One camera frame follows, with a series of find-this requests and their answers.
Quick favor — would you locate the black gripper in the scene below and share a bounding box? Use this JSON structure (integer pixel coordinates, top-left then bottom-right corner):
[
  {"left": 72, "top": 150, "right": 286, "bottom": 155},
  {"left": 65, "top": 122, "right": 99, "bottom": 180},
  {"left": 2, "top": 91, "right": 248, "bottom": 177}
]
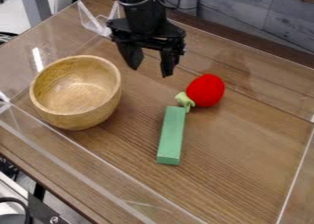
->
[{"left": 107, "top": 18, "right": 187, "bottom": 77}]

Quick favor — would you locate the green rectangular stick block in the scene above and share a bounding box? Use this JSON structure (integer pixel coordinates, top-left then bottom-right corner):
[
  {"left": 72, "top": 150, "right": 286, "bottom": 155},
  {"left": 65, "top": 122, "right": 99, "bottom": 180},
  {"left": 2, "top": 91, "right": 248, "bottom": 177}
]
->
[{"left": 156, "top": 106, "right": 187, "bottom": 165}]

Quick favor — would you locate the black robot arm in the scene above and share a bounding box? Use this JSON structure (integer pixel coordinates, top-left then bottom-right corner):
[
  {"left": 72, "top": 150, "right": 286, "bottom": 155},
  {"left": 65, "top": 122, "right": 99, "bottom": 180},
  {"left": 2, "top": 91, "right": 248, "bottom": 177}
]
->
[{"left": 107, "top": 0, "right": 187, "bottom": 77}]

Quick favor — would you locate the brown wooden bowl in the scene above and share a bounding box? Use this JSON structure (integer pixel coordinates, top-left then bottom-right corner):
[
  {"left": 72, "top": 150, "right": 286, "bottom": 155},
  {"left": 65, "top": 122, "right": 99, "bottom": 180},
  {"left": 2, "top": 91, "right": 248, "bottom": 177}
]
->
[{"left": 29, "top": 55, "right": 121, "bottom": 130}]

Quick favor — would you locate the red felt strawberry toy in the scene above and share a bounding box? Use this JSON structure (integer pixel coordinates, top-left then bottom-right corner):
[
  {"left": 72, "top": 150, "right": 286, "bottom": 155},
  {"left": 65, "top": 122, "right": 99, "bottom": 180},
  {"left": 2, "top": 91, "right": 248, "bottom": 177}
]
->
[{"left": 175, "top": 73, "right": 225, "bottom": 112}]

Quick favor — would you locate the clear acrylic enclosure wall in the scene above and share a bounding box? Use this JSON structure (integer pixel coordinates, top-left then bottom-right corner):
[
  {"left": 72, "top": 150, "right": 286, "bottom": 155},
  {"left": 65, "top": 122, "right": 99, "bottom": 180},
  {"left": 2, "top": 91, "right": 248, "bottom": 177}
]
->
[{"left": 0, "top": 0, "right": 314, "bottom": 224}]

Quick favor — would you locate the black metal bracket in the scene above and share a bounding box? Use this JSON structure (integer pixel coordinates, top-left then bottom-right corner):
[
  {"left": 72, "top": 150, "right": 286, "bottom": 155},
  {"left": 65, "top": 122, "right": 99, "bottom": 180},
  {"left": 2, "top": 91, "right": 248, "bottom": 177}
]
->
[{"left": 28, "top": 194, "right": 69, "bottom": 224}]

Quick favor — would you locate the black cable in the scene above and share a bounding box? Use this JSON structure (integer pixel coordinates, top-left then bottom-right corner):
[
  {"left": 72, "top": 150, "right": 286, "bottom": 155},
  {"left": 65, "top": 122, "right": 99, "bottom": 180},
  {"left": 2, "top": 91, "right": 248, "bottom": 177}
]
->
[{"left": 0, "top": 196, "right": 34, "bottom": 224}]

